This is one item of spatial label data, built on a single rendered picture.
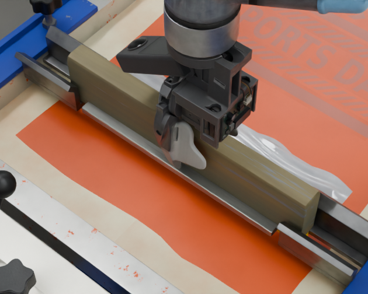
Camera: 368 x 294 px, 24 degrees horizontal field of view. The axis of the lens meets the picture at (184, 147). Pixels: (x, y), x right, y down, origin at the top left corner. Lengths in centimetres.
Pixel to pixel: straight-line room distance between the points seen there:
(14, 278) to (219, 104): 27
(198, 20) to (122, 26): 45
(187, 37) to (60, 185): 33
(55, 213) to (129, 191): 11
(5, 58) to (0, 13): 156
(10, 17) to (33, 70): 157
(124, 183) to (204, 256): 14
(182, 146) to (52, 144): 21
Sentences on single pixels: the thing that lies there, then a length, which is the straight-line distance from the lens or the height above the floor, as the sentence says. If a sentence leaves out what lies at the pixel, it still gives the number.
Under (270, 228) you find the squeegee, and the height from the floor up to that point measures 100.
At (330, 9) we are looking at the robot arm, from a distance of 79.
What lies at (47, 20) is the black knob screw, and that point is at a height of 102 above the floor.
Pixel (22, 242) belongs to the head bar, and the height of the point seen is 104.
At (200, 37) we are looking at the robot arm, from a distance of 82.
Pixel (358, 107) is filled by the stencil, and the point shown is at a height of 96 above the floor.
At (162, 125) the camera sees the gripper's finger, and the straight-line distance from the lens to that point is 93.
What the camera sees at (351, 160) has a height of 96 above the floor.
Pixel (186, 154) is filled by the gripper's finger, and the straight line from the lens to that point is 97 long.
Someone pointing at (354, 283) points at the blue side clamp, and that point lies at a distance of 95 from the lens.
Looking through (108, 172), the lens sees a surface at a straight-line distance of 107.
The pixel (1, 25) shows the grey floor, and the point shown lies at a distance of 267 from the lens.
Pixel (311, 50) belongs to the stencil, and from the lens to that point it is 122.
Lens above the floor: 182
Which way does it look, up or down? 52 degrees down
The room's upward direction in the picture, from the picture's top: straight up
